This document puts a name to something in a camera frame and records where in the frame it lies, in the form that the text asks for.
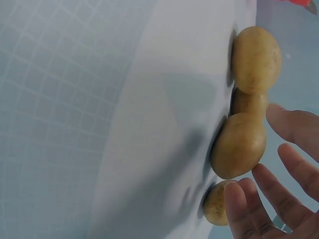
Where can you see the yellow potato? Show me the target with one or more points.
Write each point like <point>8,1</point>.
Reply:
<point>238,147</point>
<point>256,59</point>
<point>215,205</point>
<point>251,103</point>

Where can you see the person's right hand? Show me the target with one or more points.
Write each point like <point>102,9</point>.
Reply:
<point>305,229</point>

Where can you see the person's right thumb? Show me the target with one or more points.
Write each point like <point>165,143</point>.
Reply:
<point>294,124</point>

